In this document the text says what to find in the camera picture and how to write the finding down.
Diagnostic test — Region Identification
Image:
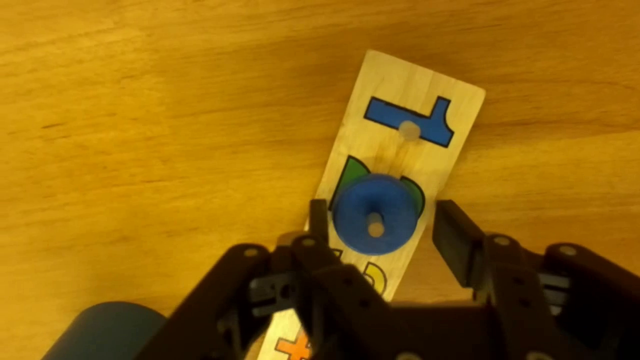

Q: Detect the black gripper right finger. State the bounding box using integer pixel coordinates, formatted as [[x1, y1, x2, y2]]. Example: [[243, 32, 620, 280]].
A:
[[429, 197, 640, 360]]

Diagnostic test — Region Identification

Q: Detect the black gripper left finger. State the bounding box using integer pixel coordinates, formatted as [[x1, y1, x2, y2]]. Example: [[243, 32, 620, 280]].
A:
[[135, 197, 401, 360]]

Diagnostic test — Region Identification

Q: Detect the dark teal round object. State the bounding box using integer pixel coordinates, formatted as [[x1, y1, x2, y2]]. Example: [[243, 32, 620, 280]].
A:
[[42, 300, 168, 360]]

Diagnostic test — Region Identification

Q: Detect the wooden number puzzle board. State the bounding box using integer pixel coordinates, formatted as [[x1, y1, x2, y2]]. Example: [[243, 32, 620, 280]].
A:
[[246, 47, 487, 360]]

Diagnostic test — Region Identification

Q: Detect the blue ring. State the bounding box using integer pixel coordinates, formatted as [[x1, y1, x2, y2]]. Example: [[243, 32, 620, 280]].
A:
[[329, 171, 422, 257]]

